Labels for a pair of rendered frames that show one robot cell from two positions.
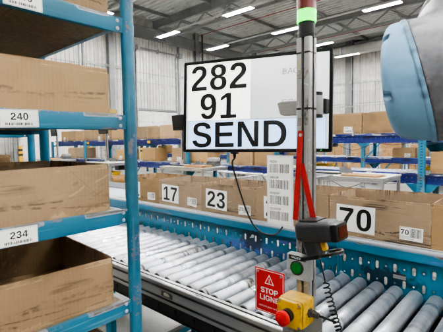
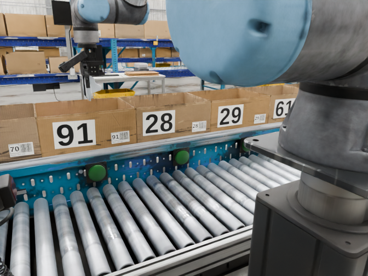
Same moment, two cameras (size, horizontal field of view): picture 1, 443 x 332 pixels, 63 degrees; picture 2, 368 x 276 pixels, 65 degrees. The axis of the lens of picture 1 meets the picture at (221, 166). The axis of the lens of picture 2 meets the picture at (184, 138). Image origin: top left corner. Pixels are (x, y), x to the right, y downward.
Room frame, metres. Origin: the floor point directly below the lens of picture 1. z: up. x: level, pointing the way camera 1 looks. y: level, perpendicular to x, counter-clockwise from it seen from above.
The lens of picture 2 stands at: (0.40, 0.05, 1.32)
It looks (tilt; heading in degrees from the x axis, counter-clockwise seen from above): 18 degrees down; 290
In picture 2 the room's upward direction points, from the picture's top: 1 degrees clockwise
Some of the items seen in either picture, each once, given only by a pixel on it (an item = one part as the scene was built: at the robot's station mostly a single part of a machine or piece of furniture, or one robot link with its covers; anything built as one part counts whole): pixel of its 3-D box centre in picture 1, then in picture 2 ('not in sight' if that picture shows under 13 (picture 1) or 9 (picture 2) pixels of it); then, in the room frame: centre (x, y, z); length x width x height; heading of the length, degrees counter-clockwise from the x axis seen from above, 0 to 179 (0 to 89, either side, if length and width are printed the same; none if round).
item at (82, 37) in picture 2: not in sight; (86, 38); (1.14, -0.91, 1.33); 0.10 x 0.09 x 0.05; 137
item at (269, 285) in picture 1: (278, 294); not in sight; (0.99, -0.16, 0.85); 0.16 x 0.01 x 0.13; 48
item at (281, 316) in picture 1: (285, 316); not in sight; (0.89, -0.16, 0.84); 0.04 x 0.04 x 0.04; 48
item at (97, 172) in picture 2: not in sight; (97, 173); (1.10, -0.84, 0.81); 0.07 x 0.01 x 0.07; 48
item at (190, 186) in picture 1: (196, 192); not in sight; (2.30, 0.17, 0.96); 0.39 x 0.29 x 0.17; 48
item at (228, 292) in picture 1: (256, 280); not in sight; (1.42, -0.13, 0.72); 0.52 x 0.05 x 0.05; 138
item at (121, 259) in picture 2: not in sight; (105, 223); (0.94, -0.66, 0.72); 0.52 x 0.05 x 0.05; 138
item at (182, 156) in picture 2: not in sight; (182, 157); (0.83, -1.13, 0.81); 0.07 x 0.01 x 0.07; 48
